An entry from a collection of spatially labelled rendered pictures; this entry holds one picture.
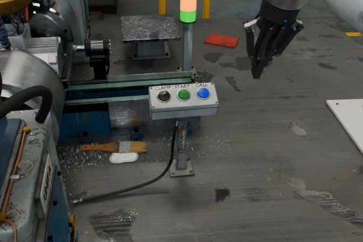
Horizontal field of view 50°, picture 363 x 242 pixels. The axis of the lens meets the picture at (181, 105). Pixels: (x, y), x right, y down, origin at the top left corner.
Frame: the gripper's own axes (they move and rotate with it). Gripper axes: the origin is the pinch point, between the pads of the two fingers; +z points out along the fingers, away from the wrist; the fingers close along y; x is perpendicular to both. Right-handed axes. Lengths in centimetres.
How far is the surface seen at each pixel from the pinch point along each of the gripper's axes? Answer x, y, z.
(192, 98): 1.0, 14.9, 10.3
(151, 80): -25.1, 22.2, 36.6
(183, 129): 3.7, 16.5, 21.1
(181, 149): 6.4, 17.2, 27.6
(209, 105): 3.5, 11.0, 10.6
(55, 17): -43, 52, 23
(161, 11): -205, -7, 174
